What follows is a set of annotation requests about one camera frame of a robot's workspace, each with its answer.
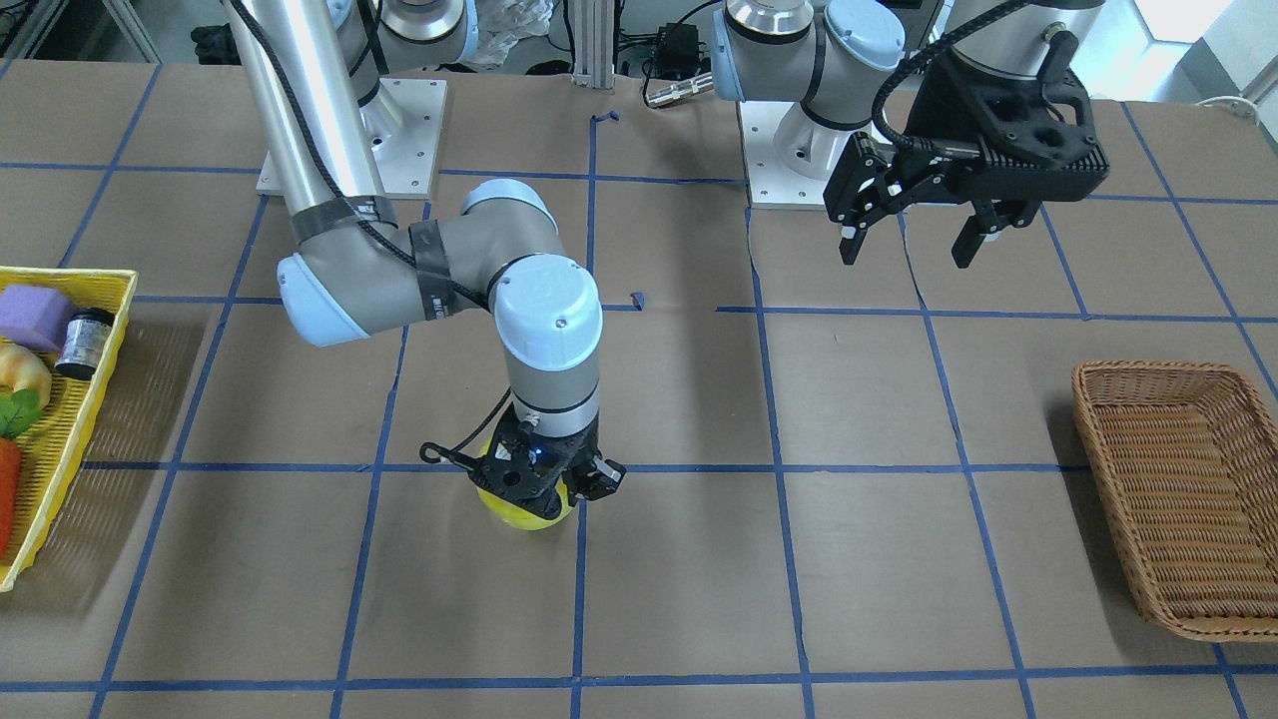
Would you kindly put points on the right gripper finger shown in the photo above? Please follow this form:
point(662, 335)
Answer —
point(594, 479)

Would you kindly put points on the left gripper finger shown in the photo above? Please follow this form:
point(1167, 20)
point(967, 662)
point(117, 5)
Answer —
point(989, 219)
point(871, 182)

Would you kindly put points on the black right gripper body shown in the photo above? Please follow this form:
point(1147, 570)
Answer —
point(602, 475)

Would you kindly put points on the toy croissant bread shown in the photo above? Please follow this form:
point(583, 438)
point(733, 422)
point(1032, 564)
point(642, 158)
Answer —
point(21, 369)

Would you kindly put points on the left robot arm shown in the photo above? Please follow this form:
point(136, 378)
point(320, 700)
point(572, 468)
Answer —
point(847, 61)

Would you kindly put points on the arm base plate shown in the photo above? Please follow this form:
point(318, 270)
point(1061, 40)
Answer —
point(789, 156)
point(387, 148)

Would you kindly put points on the yellow plastic basket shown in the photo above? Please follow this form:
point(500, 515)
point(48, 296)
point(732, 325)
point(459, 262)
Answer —
point(51, 451)

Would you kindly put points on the toy carrot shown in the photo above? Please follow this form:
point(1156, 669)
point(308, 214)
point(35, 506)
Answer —
point(11, 471)

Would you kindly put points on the small dark jar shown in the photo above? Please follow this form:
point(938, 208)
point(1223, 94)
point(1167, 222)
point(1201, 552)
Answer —
point(85, 343)

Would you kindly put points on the aluminium frame post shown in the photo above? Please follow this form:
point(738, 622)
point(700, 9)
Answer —
point(593, 43)

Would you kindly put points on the brown wicker basket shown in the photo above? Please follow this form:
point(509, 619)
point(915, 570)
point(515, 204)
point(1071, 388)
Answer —
point(1183, 456)

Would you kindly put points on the purple sponge block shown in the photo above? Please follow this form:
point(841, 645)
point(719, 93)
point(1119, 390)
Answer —
point(36, 317)

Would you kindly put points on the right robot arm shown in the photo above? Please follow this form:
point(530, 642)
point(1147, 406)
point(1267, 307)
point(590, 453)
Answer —
point(359, 270)

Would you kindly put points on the yellow tape roll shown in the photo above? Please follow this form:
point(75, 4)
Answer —
point(517, 514)

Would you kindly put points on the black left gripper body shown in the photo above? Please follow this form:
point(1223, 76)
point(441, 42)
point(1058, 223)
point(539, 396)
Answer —
point(942, 108)

